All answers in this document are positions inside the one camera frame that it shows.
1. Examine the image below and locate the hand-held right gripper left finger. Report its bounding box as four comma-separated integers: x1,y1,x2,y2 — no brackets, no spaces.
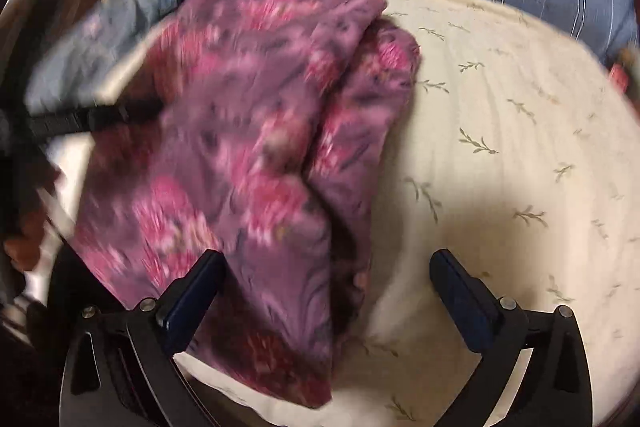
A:
59,249,227,427

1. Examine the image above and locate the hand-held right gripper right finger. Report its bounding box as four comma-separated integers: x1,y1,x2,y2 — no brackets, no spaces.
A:
429,249,594,427

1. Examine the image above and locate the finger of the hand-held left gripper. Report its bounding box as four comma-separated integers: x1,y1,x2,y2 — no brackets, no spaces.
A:
27,99,166,140

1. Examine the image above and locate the pink floral shirt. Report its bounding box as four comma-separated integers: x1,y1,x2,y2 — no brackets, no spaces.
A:
70,0,422,409

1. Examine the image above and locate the person's left hand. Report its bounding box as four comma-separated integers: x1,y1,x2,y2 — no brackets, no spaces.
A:
4,202,63,274

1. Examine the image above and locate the light blue grey cloth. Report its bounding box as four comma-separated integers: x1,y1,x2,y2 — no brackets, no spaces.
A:
22,0,182,110

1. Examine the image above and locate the white leaf print bedsheet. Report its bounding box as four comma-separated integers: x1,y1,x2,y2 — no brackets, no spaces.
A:
47,0,640,427

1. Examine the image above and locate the small red object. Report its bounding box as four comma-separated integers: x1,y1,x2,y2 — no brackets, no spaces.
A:
609,61,632,94

